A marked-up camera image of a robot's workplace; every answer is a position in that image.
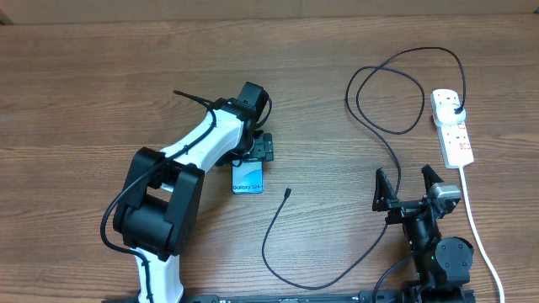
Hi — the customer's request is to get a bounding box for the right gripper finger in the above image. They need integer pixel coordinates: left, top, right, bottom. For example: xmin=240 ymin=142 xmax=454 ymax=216
xmin=372 ymin=167 xmax=398 ymax=212
xmin=421 ymin=165 xmax=443 ymax=193

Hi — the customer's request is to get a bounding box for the white charger plug adapter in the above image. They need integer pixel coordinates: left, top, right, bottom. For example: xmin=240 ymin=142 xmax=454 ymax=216
xmin=433 ymin=104 xmax=467 ymax=127

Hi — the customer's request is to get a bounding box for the brown cardboard backdrop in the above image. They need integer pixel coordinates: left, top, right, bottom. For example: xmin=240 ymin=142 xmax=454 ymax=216
xmin=1 ymin=0 xmax=538 ymax=25

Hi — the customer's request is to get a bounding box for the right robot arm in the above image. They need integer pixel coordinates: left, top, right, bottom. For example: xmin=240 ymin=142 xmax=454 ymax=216
xmin=370 ymin=165 xmax=475 ymax=302

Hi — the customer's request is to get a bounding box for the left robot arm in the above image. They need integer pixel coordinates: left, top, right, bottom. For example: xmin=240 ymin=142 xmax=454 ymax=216
xmin=100 ymin=82 xmax=274 ymax=302

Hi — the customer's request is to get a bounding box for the white power strip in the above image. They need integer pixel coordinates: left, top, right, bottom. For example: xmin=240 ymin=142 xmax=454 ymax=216
xmin=430 ymin=88 xmax=474 ymax=168

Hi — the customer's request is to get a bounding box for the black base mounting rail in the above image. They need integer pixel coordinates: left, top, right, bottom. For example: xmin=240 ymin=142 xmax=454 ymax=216
xmin=100 ymin=288 xmax=477 ymax=303

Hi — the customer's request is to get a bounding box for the Samsung Galaxy smartphone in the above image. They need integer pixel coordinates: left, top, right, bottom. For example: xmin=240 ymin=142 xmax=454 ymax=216
xmin=232 ymin=160 xmax=264 ymax=194

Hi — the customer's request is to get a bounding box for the white power strip cord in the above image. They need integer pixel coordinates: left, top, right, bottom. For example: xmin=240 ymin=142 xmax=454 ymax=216
xmin=457 ymin=166 xmax=506 ymax=303

